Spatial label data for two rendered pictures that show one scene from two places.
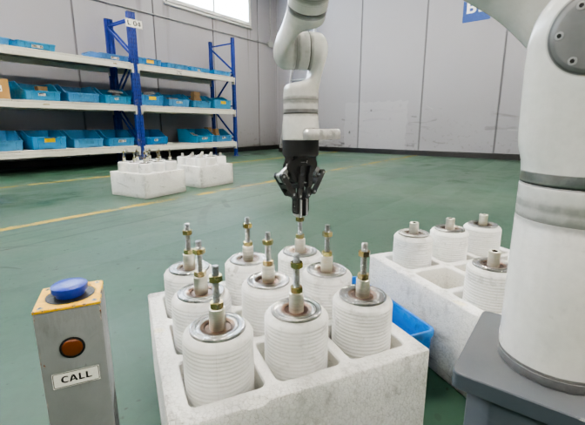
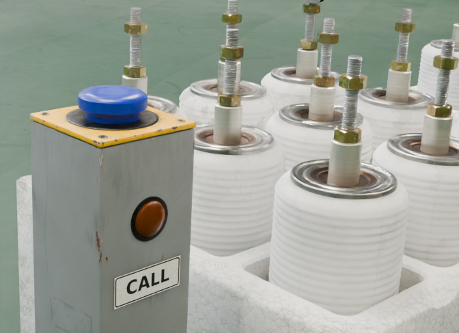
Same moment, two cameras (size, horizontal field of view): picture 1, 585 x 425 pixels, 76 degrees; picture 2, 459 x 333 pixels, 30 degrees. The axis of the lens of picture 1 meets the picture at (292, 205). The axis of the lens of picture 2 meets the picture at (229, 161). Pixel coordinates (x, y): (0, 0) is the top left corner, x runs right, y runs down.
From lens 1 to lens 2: 40 cm
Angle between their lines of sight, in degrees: 22
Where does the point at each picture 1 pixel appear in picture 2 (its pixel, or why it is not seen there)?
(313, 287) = (391, 129)
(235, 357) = (403, 222)
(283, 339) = (442, 195)
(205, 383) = (355, 275)
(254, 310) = not seen: hidden behind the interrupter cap
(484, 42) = not seen: outside the picture
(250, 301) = (308, 155)
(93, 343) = (177, 211)
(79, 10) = not seen: outside the picture
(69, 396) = (133, 323)
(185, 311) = (231, 170)
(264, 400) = (447, 293)
